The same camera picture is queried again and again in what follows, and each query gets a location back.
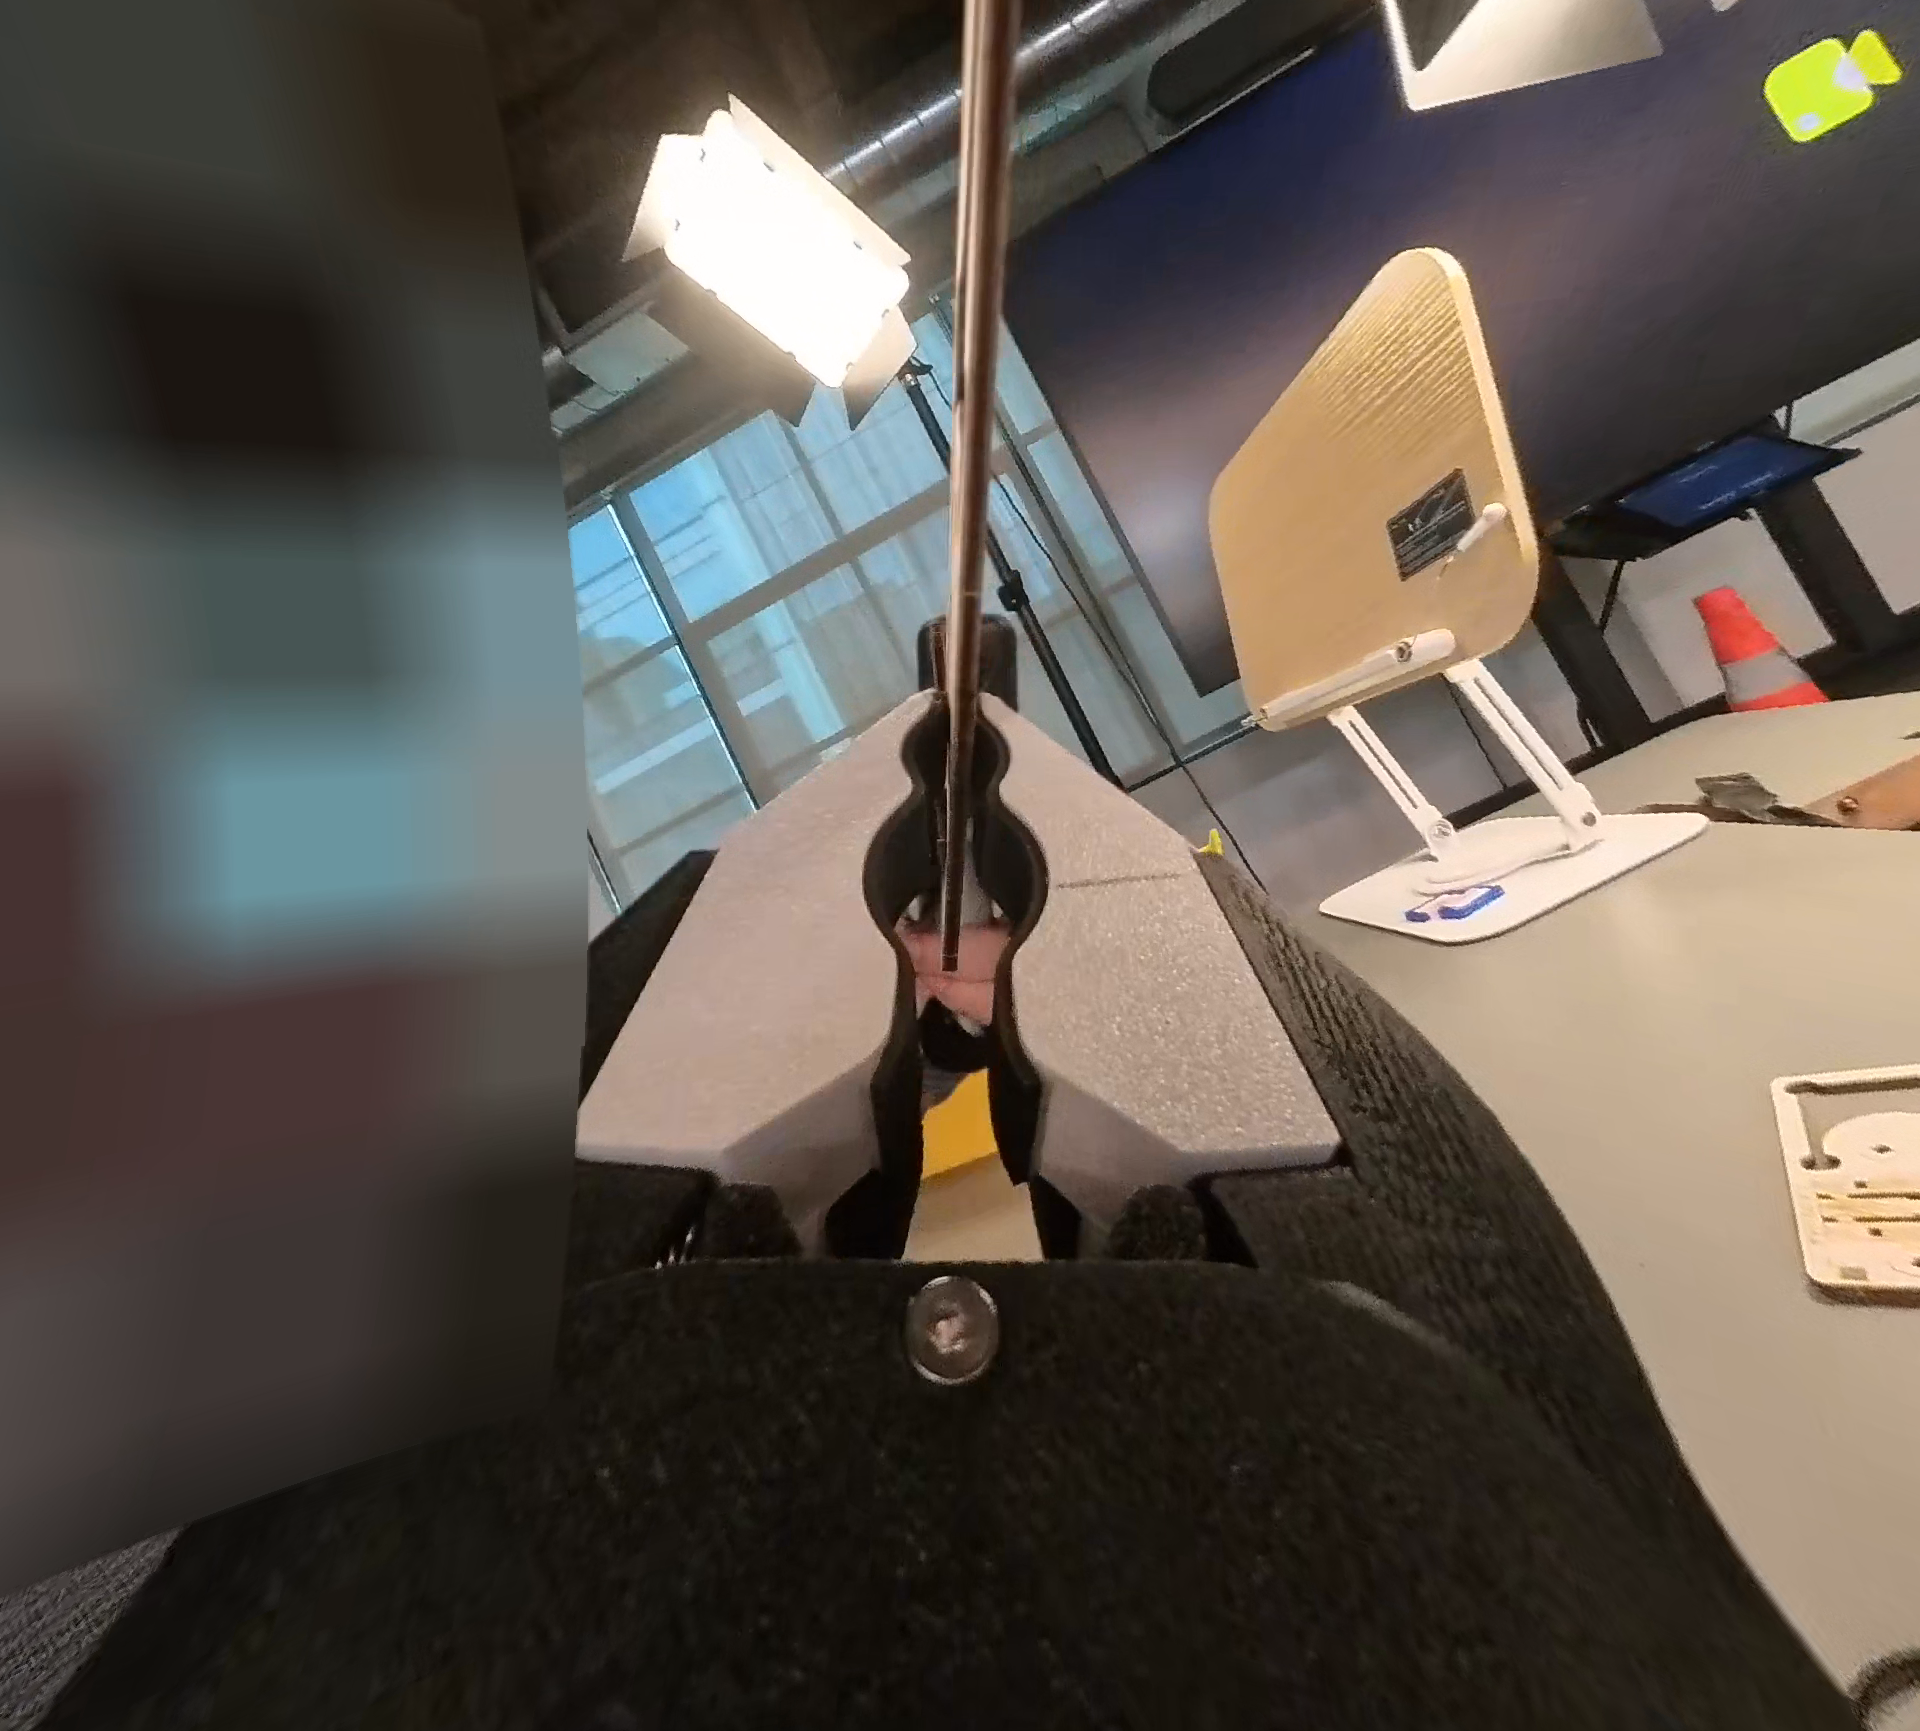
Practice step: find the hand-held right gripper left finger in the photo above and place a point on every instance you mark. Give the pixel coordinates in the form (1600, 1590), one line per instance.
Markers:
(751, 1013)

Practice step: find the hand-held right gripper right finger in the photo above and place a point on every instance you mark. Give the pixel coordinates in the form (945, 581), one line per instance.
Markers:
(1170, 1013)

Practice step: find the large wooden model parts sheet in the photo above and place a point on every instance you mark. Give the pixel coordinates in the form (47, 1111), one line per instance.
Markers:
(983, 261)

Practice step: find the small wooden model parts sheet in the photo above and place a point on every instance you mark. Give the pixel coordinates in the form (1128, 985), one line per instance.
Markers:
(1860, 1163)

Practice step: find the black light stand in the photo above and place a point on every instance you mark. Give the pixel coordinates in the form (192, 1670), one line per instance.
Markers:
(1017, 593)

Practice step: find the wooden book stand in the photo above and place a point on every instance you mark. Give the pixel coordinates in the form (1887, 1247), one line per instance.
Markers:
(1364, 457)

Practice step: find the dark torn paper scrap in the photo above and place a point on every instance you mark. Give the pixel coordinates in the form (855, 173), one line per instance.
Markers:
(1749, 791)

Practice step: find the orange traffic cone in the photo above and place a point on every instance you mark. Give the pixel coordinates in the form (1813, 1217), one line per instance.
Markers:
(1749, 659)

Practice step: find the small blue screen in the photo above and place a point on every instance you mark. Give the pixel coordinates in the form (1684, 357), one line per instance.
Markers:
(1724, 483)

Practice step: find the black standing desk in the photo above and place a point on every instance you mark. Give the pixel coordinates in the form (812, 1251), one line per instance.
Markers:
(1839, 563)

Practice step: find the large dark wall screen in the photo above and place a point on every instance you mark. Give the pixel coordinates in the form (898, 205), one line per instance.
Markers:
(1201, 337)

